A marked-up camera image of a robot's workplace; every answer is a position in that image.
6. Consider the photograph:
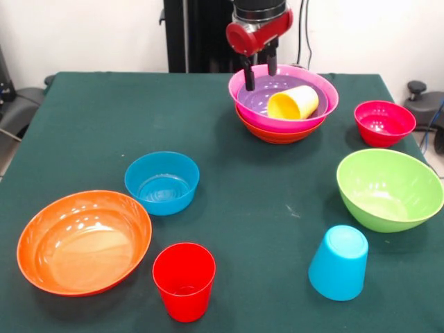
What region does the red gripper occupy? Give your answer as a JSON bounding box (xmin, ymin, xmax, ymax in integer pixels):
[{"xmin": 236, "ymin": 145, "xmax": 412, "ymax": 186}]
[{"xmin": 225, "ymin": 9, "xmax": 294, "ymax": 92}]

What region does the purple bowl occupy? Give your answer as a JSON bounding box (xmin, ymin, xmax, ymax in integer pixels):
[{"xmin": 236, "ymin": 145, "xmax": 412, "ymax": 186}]
[{"xmin": 237, "ymin": 74, "xmax": 330, "ymax": 121}]

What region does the yellow cup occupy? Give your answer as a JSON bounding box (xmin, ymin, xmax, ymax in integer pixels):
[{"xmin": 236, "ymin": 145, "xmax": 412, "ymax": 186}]
[{"xmin": 266, "ymin": 85, "xmax": 320, "ymax": 121}]

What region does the large pink bowl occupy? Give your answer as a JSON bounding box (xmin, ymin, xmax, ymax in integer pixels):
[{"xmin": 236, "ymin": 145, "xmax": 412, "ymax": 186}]
[{"xmin": 228, "ymin": 64, "xmax": 340, "ymax": 134}]

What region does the orange bowl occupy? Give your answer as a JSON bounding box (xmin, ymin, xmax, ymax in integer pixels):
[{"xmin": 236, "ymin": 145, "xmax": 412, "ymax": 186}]
[
  {"xmin": 16, "ymin": 189, "xmax": 153, "ymax": 297},
  {"xmin": 234, "ymin": 103, "xmax": 322, "ymax": 145}
]

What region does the blue bowl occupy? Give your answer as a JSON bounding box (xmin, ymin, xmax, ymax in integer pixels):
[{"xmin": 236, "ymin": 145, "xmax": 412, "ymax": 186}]
[{"xmin": 123, "ymin": 151, "xmax": 201, "ymax": 216}]

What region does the red cup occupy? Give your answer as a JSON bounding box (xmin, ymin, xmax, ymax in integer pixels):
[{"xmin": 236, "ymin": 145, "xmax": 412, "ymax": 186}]
[{"xmin": 152, "ymin": 241, "xmax": 217, "ymax": 323}]

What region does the small crimson bowl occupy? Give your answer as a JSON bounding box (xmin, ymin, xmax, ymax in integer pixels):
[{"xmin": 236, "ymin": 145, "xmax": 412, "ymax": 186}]
[{"xmin": 353, "ymin": 100, "xmax": 417, "ymax": 148}]

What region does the black caster leg with knob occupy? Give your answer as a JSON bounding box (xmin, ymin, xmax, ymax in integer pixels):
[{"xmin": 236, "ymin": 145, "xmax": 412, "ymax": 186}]
[
  {"xmin": 0, "ymin": 74, "xmax": 56, "ymax": 143},
  {"xmin": 404, "ymin": 80, "xmax": 444, "ymax": 155}
]

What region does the green bowl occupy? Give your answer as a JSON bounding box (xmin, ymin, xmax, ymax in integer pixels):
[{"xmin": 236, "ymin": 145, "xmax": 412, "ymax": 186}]
[{"xmin": 336, "ymin": 148, "xmax": 444, "ymax": 234}]

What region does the dark green tablecloth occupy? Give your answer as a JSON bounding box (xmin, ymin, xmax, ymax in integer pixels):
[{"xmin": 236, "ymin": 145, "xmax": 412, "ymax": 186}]
[{"xmin": 0, "ymin": 71, "xmax": 444, "ymax": 333}]

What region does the light blue cup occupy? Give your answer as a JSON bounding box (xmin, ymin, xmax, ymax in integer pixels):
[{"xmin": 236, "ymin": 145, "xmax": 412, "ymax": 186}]
[{"xmin": 308, "ymin": 224, "xmax": 370, "ymax": 302}]

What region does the black wall cable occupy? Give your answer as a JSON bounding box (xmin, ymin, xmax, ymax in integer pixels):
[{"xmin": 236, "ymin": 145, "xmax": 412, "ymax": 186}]
[{"xmin": 289, "ymin": 0, "xmax": 315, "ymax": 70}]

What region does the blue cable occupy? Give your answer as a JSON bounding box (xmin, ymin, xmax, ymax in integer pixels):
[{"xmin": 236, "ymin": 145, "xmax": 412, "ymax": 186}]
[{"xmin": 419, "ymin": 100, "xmax": 444, "ymax": 153}]

